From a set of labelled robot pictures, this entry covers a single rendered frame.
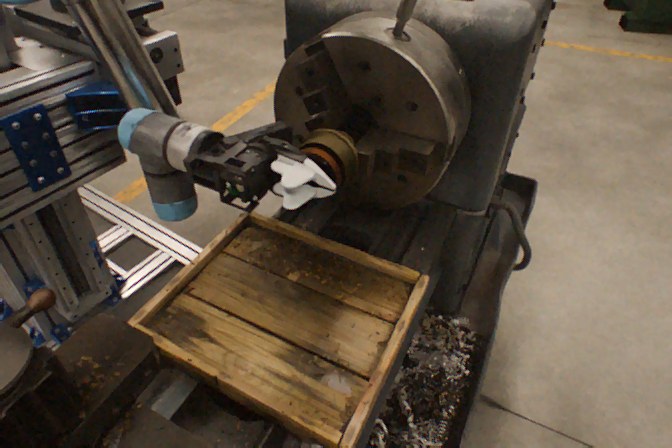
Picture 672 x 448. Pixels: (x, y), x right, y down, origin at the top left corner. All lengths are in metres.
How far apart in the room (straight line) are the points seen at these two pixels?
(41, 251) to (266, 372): 0.86
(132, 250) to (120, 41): 1.20
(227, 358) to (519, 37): 0.64
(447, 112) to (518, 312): 1.39
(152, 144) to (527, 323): 1.58
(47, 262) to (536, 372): 1.56
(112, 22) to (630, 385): 1.83
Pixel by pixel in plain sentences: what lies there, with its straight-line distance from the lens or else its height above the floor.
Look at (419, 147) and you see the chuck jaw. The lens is 0.70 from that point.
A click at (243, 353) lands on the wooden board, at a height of 0.88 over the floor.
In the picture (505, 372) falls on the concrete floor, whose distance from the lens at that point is 1.82.
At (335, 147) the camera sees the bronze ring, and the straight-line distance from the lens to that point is 0.65.
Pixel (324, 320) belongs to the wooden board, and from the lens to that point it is 0.72.
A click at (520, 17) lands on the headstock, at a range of 0.82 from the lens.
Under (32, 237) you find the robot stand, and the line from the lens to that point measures 1.38.
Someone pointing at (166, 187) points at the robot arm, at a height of 1.01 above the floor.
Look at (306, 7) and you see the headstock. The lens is 0.91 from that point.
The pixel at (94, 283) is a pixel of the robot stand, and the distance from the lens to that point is 1.57.
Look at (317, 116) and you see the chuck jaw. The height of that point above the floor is 1.14.
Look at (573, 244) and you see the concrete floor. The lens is 2.38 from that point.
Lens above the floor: 1.46
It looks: 38 degrees down
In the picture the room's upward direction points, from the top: straight up
